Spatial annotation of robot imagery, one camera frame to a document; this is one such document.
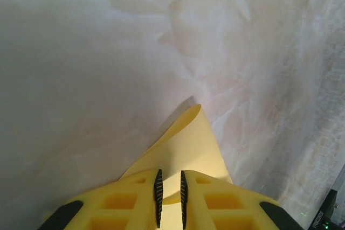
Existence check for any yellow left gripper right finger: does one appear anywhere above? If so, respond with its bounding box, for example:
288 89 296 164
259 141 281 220
180 170 302 230

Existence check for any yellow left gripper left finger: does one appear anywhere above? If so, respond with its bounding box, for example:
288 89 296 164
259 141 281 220
40 169 164 230

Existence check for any yellow cloth square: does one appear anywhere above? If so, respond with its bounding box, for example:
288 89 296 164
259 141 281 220
118 104 234 230

